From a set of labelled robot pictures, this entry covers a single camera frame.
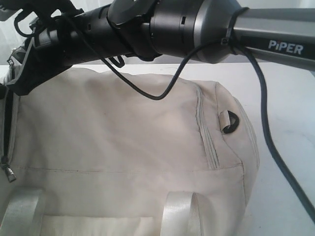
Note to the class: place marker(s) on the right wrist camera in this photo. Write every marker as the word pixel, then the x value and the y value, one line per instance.
pixel 42 8

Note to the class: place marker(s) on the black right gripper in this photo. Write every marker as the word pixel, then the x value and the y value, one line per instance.
pixel 74 37

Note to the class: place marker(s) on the cream fabric duffel bag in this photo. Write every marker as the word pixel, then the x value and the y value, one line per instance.
pixel 85 155

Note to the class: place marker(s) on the white backdrop curtain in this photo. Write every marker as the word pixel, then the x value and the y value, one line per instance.
pixel 10 39

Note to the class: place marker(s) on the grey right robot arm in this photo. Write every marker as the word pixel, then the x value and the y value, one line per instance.
pixel 202 30

